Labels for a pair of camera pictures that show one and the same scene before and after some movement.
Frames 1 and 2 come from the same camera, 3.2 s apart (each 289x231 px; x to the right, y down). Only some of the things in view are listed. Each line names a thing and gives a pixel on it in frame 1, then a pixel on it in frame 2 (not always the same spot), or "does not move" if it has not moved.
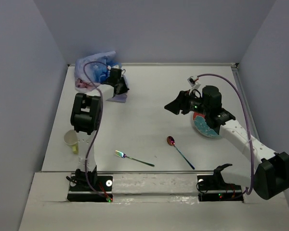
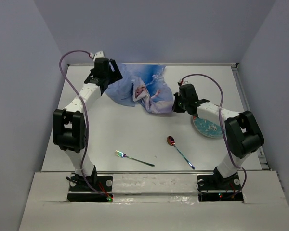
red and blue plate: [200, 124] does not move
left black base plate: [87, 186] does not move
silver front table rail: [149, 172] does not move
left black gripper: [124, 89] -> [115, 74]
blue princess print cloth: [91, 70] -> [146, 85]
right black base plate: [213, 187] does not move
